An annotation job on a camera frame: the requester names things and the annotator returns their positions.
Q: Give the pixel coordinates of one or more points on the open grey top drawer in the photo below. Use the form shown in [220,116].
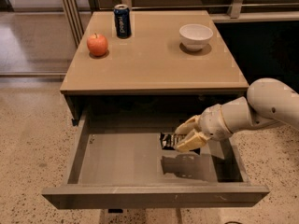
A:
[118,163]

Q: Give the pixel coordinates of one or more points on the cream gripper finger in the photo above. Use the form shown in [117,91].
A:
[192,141]
[190,124]

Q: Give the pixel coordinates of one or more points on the red apple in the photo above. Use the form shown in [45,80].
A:
[97,45]

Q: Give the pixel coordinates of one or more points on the blue pepsi can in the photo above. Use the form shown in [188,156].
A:
[122,20]

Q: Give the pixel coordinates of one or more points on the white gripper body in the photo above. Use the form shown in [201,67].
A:
[210,121]

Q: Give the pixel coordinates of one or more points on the tan cabinet with top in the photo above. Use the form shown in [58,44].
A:
[151,61]

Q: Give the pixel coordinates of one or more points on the black rxbar chocolate bar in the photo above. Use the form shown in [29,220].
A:
[169,141]

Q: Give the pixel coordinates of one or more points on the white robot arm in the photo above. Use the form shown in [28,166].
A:
[269,102]

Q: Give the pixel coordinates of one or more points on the white ceramic bowl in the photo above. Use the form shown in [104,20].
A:
[195,36]

